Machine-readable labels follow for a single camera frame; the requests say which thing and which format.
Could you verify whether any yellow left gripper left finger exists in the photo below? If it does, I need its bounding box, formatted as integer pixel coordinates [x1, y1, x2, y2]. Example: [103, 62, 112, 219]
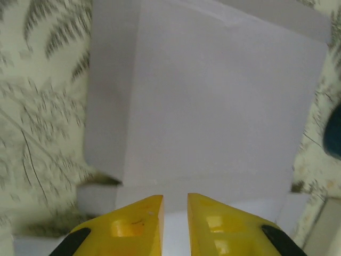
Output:
[53, 194, 164, 256]

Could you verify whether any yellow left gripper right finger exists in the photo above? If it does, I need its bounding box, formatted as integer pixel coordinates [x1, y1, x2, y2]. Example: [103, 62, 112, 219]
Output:
[187, 193, 307, 256]

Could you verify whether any lavender paper box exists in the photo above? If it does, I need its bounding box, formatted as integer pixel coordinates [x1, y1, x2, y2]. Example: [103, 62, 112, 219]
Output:
[12, 0, 332, 256]

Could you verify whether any dark blue mug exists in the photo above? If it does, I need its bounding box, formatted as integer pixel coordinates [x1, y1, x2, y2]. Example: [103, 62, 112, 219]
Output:
[322, 103, 341, 161]

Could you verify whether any floral tablecloth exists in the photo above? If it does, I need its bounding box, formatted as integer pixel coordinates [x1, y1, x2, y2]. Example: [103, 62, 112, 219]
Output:
[0, 0, 341, 238]

